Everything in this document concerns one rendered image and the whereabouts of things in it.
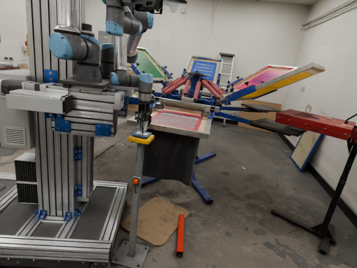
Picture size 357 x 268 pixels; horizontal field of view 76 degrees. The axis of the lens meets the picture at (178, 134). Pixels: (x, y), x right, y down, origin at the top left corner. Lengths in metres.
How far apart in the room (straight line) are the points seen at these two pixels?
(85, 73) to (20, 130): 0.62
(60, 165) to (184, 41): 5.10
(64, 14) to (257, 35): 5.42
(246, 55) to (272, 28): 0.81
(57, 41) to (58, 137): 0.69
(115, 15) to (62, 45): 0.29
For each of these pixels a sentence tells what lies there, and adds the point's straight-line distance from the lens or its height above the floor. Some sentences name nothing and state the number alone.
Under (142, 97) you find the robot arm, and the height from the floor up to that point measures 1.20.
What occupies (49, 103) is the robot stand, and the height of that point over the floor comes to 1.15.
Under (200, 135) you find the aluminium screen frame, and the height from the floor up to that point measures 0.97.
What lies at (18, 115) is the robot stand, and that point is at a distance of 1.72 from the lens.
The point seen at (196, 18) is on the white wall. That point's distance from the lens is 6.36.
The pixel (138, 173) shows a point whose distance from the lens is 1.54.
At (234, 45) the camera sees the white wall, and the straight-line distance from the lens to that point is 6.24.
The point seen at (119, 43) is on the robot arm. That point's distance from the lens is 1.45.
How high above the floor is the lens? 1.43
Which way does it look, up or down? 18 degrees down
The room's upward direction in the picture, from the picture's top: 8 degrees clockwise
